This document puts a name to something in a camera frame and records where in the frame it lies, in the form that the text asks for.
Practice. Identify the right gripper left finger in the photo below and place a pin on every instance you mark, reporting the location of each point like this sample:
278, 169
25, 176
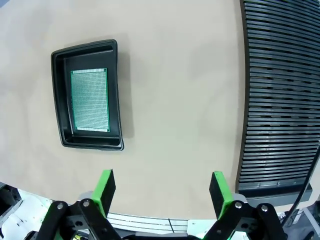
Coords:
103, 192

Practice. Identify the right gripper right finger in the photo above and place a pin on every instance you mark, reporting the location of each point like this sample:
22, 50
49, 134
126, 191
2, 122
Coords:
221, 192

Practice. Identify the green perforated circuit board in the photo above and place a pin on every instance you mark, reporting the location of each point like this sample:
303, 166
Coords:
90, 100

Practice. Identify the black plastic ESD tray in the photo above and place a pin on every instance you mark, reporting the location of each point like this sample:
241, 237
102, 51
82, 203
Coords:
60, 100

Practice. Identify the white machine housing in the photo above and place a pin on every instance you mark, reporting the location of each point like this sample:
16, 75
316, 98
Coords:
25, 212

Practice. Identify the black slotted board rack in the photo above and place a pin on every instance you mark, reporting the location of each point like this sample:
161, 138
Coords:
280, 100

